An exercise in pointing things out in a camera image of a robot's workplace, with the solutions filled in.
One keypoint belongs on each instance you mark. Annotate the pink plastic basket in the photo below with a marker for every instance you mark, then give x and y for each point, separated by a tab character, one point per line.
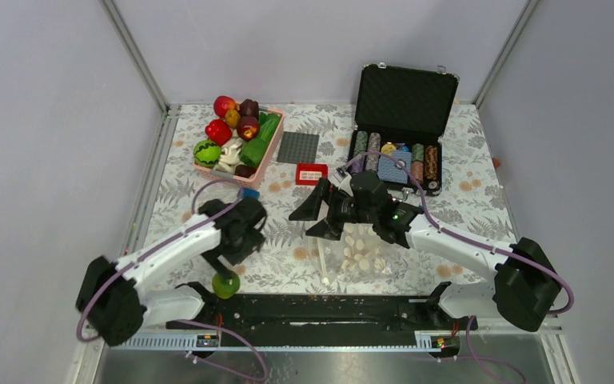
257	179

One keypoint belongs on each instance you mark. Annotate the dark red apple toy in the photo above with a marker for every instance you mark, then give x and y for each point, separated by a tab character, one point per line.
248	128

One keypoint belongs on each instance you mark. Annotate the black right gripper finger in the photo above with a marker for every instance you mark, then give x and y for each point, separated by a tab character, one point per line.
310	209
330	229

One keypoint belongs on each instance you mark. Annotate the green bok choy toy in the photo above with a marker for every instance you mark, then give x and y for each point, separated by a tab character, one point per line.
269	123

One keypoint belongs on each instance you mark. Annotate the dark eggplant toy in basket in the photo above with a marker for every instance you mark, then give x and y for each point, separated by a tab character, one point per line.
244	171

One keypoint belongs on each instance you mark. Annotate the green watermelon toy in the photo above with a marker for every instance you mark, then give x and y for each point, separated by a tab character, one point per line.
206	153

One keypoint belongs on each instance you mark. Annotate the red bell pepper toy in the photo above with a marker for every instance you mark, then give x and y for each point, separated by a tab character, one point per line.
218	132

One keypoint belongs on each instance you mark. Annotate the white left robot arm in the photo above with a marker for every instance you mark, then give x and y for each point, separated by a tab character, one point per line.
118	298

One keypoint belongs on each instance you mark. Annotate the red lego brick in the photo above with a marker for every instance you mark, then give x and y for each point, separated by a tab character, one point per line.
309	174

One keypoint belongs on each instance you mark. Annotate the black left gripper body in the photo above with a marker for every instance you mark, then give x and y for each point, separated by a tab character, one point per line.
245	246

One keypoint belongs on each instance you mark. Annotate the dark purple plum toy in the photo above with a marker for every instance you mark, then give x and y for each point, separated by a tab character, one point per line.
249	107

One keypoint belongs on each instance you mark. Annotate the dark grey lego baseplate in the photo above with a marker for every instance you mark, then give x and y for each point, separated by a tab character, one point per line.
298	148

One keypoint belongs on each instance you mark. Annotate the yellow lemon toy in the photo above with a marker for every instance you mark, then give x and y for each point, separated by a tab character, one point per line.
232	118

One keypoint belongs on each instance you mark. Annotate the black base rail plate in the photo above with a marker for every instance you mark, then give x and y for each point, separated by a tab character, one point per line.
313	320

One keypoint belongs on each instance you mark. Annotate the clear zip top bag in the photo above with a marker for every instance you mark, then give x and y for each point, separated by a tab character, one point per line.
356	256

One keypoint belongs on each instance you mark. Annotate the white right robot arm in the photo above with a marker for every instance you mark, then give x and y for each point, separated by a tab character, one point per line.
520	284

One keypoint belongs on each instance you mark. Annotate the black poker chip case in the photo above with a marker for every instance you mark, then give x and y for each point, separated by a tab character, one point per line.
404	109

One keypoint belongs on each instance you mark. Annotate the blue playing card deck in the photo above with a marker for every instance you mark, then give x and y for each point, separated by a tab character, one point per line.
389	171

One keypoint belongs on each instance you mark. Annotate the white mushroom toy cluster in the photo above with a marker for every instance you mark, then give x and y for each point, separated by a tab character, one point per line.
230	156

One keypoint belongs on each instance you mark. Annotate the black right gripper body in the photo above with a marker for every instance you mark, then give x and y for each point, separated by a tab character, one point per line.
349	210

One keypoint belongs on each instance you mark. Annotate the blue lego brick near basket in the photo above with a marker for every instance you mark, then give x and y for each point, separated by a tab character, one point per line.
250	193

